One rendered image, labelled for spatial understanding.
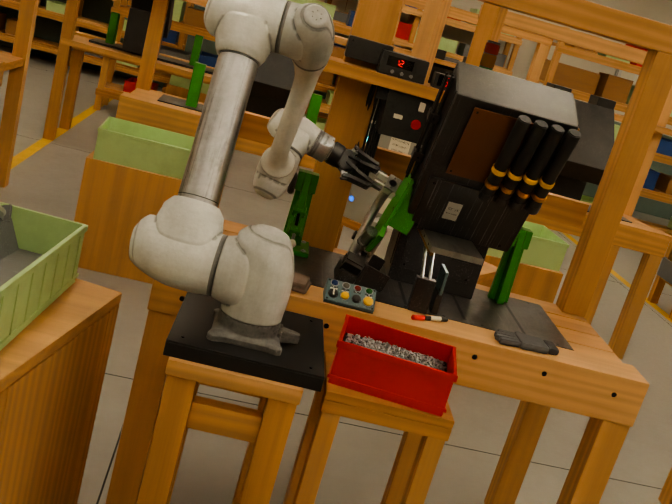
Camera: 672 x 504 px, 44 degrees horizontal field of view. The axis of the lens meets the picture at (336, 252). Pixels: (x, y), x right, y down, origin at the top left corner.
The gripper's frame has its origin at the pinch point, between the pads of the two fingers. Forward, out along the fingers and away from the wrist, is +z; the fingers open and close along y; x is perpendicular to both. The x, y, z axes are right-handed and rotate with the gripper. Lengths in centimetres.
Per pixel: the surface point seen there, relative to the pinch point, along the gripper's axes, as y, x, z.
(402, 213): -10.8, -5.8, 7.8
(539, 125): 2, -55, 21
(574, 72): 578, 423, 241
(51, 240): -66, 11, -78
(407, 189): -6.3, -11.8, 4.9
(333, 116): 22.5, 12.4, -23.0
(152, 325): -71, 19, -42
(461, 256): -23.2, -19.8, 25.5
